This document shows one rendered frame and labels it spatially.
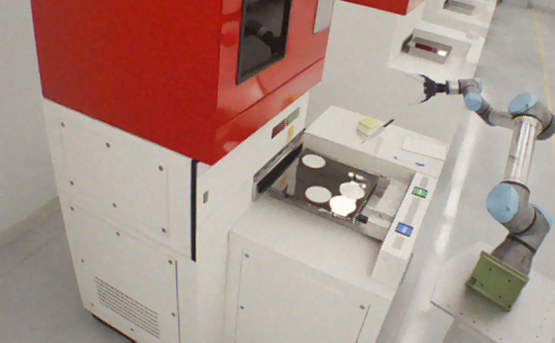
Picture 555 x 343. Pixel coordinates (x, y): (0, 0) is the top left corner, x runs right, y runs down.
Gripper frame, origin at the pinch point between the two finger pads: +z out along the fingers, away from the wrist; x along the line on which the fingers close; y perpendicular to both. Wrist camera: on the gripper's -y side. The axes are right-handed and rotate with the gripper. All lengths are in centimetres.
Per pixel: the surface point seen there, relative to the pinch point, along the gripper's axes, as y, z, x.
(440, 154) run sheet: -8.3, -14.1, -31.0
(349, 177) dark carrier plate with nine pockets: -32, 25, -38
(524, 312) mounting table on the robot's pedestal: -62, -39, -85
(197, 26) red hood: -122, 48, 8
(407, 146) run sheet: -9.6, 0.5, -26.7
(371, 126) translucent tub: -15.2, 16.3, -17.0
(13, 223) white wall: -27, 224, -62
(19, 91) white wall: -41, 196, 13
